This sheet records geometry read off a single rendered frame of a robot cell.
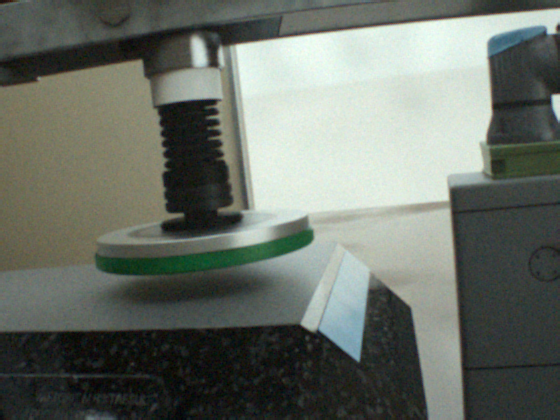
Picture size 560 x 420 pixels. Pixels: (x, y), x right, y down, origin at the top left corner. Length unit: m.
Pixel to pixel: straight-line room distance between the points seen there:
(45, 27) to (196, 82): 0.15
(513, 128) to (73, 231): 5.62
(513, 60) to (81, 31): 1.09
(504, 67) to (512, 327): 0.60
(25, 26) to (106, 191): 5.73
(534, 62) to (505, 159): 0.24
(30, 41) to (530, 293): 1.13
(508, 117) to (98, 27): 1.09
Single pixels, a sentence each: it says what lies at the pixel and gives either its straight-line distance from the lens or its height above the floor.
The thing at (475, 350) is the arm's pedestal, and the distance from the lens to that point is 1.40.
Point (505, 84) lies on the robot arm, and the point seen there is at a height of 1.07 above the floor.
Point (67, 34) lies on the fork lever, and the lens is 0.56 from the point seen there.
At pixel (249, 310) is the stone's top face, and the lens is 0.46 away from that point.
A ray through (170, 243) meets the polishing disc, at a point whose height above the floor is 0.90.
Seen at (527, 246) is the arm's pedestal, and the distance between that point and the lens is 1.35.
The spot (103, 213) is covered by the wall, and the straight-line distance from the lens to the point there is 6.33.
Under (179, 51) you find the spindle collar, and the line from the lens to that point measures 0.56.
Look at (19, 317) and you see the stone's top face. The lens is 0.57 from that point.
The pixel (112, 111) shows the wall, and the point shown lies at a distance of 6.22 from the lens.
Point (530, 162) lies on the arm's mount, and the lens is 1.38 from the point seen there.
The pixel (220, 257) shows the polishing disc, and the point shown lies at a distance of 0.49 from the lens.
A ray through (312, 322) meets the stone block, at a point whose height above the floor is 0.84.
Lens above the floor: 0.96
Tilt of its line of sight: 5 degrees down
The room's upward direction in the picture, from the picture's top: 7 degrees counter-clockwise
